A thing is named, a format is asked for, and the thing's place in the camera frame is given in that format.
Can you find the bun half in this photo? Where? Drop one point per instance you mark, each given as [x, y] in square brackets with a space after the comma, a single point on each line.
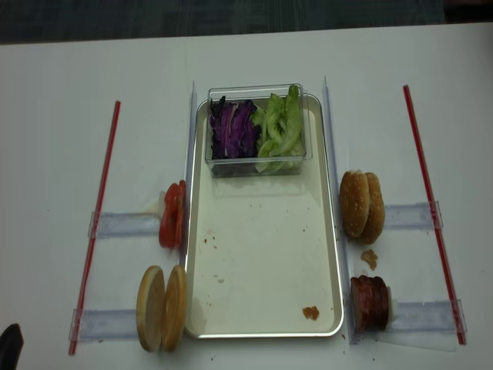
[149, 308]
[174, 309]

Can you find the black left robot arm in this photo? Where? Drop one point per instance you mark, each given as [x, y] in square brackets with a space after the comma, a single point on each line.
[11, 343]

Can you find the green lettuce leaves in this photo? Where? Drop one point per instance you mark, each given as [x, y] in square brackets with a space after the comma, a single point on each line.
[280, 146]

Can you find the inner red tomato slice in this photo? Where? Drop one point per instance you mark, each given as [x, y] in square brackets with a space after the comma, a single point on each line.
[181, 192]

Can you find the red tomato slice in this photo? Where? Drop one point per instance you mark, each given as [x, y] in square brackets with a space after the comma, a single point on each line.
[167, 229]
[181, 192]

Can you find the outer red tomato slice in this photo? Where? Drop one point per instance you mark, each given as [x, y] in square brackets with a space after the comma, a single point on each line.
[167, 229]

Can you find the outer brown meat patty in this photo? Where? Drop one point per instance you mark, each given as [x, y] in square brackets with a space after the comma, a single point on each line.
[380, 305]

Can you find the white pusher block at patties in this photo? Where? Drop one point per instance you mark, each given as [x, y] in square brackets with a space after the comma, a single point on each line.
[390, 304]

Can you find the purple cabbage leaves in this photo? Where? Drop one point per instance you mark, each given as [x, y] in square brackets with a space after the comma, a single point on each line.
[234, 135]

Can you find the clear plastic salad box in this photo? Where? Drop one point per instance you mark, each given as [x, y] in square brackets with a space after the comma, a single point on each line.
[259, 95]

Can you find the silver metal tray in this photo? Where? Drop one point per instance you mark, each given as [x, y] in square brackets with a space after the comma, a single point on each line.
[262, 248]

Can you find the inner sesame bun top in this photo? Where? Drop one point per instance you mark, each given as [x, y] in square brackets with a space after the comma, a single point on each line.
[354, 202]

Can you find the sesame bun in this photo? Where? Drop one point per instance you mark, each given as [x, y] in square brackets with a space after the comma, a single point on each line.
[354, 202]
[376, 215]

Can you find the outer sesame bun top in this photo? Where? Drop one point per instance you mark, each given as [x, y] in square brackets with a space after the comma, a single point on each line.
[376, 215]

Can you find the food crumb on table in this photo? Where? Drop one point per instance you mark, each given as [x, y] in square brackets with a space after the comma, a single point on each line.
[370, 258]

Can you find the food crumb on tray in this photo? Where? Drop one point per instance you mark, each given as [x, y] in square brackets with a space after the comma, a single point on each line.
[311, 313]

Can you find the left red strip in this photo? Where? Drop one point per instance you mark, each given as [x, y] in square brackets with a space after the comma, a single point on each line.
[92, 241]

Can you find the red strip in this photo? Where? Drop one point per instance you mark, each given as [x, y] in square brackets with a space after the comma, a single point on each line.
[92, 241]
[460, 328]

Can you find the clear plastic sheet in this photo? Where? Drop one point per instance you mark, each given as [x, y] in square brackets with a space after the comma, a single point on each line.
[445, 342]

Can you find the right red strip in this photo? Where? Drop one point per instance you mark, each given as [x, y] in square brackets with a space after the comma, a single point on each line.
[460, 328]

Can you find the left clear long rail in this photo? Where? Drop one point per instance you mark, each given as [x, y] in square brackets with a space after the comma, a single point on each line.
[190, 149]

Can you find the clear rail behind tomato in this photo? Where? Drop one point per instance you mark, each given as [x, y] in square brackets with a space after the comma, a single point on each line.
[106, 224]

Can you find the clear rail behind bun tops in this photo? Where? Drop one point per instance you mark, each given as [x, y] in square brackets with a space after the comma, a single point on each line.
[418, 216]

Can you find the clear rail behind bun bottoms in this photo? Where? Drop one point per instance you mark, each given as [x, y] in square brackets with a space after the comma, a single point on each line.
[101, 325]

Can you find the clear rail behind patties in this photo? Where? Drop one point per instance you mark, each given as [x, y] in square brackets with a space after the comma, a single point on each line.
[434, 316]

